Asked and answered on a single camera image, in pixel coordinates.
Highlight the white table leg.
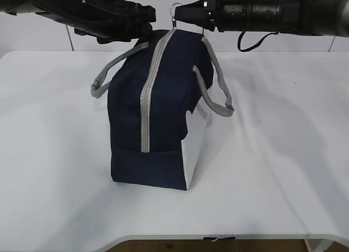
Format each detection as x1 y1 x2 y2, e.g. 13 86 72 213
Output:
304 239 334 252

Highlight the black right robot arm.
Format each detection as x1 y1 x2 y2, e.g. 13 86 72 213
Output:
174 0 348 37

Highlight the black cable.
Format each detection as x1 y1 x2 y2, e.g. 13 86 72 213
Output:
237 31 276 52

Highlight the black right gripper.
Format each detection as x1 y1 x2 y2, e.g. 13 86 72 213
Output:
174 0 281 33

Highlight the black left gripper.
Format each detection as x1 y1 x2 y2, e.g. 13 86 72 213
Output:
73 0 156 44

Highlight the navy lunch bag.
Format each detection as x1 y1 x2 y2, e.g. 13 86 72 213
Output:
91 28 234 191

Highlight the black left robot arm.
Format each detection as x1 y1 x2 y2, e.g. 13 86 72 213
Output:
1 0 156 44

